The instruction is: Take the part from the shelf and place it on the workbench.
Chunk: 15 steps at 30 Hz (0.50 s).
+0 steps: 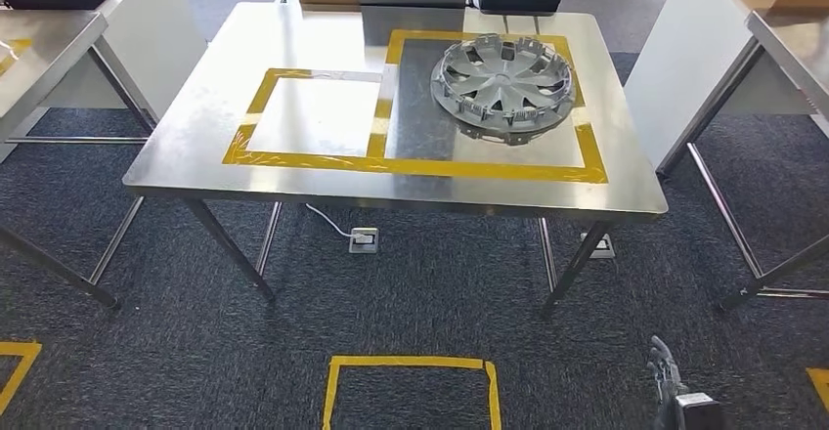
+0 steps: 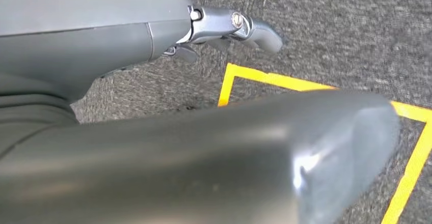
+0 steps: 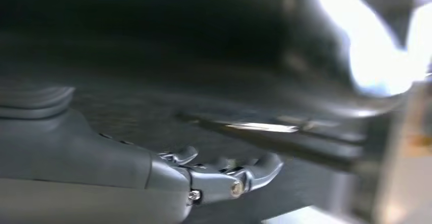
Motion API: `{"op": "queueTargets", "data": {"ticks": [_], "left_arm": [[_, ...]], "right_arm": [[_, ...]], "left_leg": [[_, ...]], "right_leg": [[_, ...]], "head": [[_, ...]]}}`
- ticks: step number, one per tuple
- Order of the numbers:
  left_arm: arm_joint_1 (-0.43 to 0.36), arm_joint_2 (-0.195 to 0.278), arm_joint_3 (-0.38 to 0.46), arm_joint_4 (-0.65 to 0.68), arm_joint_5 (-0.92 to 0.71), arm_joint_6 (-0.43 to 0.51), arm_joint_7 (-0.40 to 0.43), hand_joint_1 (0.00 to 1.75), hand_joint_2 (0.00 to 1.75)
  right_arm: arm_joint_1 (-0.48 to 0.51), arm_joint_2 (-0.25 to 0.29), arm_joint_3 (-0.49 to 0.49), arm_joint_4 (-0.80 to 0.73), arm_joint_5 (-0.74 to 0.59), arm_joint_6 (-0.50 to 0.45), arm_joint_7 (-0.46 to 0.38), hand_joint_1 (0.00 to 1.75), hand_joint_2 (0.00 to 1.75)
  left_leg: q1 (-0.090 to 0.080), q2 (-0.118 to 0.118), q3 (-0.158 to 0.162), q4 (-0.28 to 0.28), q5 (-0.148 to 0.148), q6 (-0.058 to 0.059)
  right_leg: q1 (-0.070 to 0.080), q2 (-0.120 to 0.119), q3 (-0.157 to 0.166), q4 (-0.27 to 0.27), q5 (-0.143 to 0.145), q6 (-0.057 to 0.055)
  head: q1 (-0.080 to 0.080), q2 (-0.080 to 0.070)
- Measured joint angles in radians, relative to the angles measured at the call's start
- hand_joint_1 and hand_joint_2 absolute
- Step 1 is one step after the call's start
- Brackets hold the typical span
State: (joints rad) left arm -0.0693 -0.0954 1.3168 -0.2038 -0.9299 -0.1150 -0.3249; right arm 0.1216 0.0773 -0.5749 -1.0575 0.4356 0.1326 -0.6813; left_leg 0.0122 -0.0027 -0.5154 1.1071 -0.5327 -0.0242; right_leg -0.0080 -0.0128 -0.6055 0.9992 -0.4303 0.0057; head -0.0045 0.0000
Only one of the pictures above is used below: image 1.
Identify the floor socket plate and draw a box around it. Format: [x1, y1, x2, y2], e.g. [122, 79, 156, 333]
[579, 231, 617, 261]
[348, 226, 381, 255]

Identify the steel table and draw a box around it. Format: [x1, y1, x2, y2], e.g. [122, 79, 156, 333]
[657, 9, 829, 315]
[0, 9, 160, 312]

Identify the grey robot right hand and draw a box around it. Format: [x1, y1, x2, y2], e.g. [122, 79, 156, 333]
[645, 334, 691, 430]

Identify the steel workbench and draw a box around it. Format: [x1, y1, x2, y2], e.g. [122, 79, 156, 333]
[121, 0, 670, 322]

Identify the grey plastic wheel hubcap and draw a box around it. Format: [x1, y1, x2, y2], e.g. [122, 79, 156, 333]
[429, 33, 578, 147]

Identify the white floor cable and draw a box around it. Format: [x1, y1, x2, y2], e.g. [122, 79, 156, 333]
[304, 202, 364, 240]

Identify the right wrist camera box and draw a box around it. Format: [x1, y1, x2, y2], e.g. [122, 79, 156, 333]
[673, 392, 730, 430]

